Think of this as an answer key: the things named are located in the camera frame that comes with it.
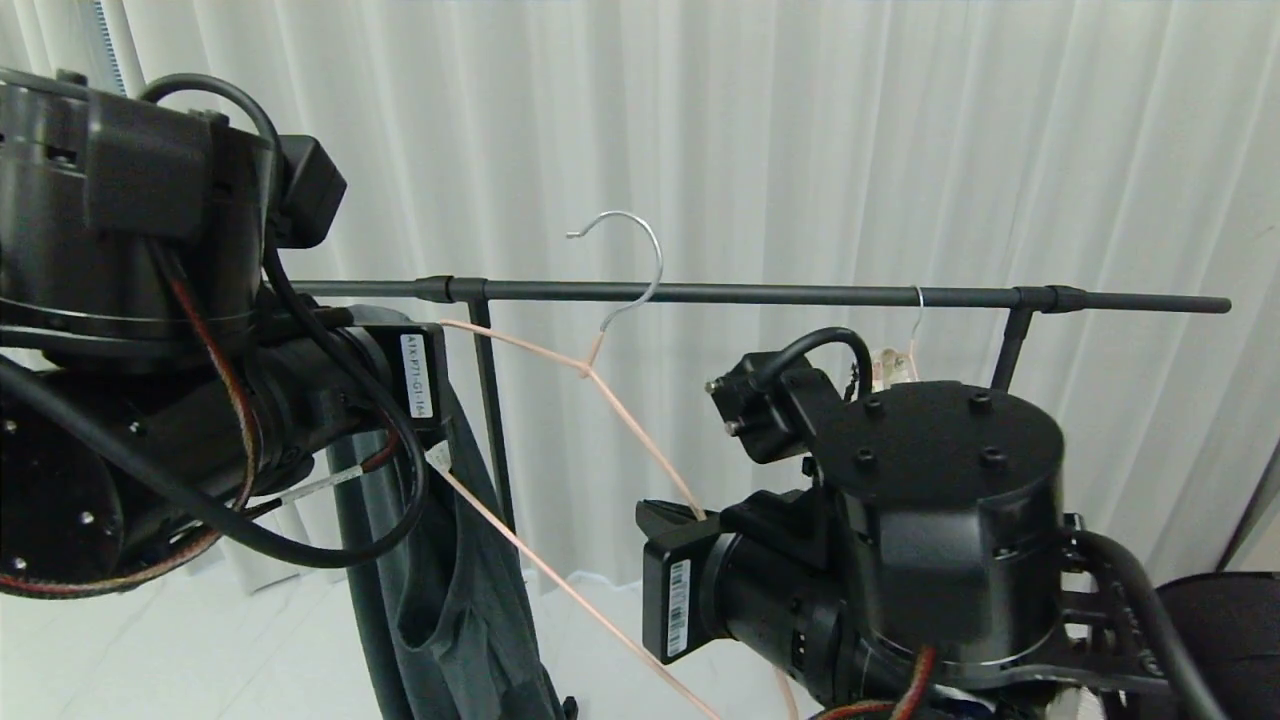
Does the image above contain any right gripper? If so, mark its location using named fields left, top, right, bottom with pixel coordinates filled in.
left=640, top=518, right=853, bottom=693

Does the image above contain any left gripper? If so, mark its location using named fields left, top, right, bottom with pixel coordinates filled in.
left=248, top=320, right=450, bottom=473

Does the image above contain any pink clothes hanger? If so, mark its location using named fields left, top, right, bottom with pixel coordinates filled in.
left=905, top=286, right=927, bottom=386
left=438, top=210, right=801, bottom=720

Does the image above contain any cream printed garment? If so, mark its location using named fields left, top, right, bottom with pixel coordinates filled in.
left=868, top=345, right=919, bottom=393

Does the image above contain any dark grey garment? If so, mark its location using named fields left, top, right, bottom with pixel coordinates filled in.
left=328, top=305, right=567, bottom=720

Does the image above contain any black clothes rack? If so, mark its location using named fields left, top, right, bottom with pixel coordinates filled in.
left=290, top=275, right=1232, bottom=720

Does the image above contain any white curtain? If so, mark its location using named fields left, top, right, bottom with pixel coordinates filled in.
left=0, top=0, right=1280, bottom=601

